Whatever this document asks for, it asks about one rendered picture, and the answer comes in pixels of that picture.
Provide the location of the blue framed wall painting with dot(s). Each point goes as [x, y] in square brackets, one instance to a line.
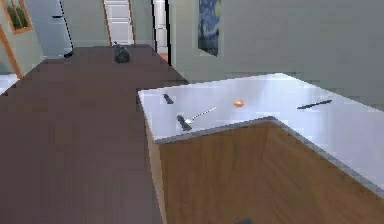
[209, 26]

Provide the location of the long thin black utensil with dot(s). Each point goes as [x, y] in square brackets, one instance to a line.
[314, 104]

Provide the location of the narrow white room door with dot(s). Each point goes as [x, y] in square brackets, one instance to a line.
[160, 25]

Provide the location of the black lumpy bag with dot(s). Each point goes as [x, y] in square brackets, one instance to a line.
[121, 54]

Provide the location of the small orange round food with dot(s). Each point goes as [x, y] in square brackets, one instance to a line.
[238, 103]

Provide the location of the white panelled room door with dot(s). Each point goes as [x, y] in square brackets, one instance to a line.
[119, 21]

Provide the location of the white topped wooden counter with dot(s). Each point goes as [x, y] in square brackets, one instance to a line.
[266, 173]

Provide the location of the pale grey fridge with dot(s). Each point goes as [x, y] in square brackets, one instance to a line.
[48, 30]

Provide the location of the short black flat bar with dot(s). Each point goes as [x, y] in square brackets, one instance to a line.
[168, 99]
[184, 122]

